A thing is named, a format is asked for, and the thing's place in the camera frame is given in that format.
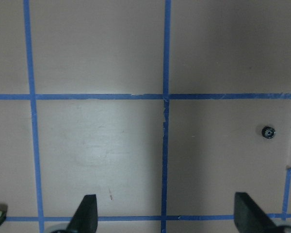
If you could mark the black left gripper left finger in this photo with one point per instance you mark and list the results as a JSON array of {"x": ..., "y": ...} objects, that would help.
[{"x": 85, "y": 219}]

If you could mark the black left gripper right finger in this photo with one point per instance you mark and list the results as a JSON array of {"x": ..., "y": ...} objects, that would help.
[{"x": 250, "y": 218}]

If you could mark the small black bearing gear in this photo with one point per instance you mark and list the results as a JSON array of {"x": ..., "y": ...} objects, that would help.
[{"x": 268, "y": 132}]

